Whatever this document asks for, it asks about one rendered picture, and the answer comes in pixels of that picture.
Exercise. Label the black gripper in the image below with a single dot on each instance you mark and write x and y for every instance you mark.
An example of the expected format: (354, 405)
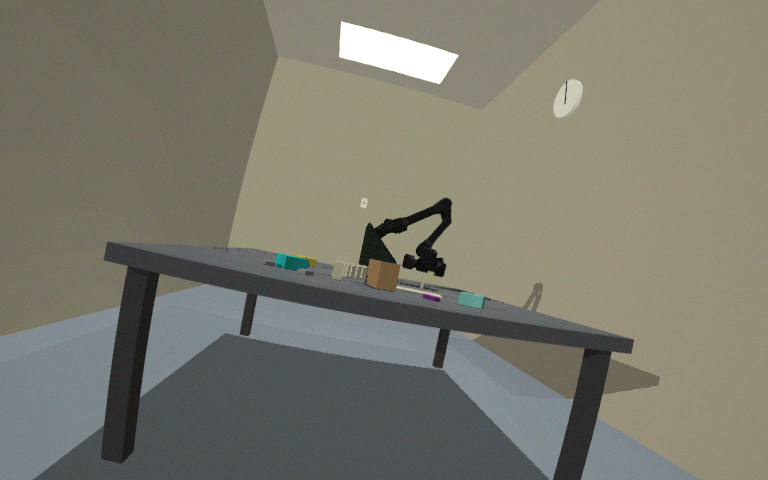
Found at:
(423, 265)

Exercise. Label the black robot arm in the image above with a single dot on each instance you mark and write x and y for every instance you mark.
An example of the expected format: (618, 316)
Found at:
(424, 250)

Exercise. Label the yellow rectangular block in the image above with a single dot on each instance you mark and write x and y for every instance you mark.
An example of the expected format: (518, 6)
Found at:
(312, 261)

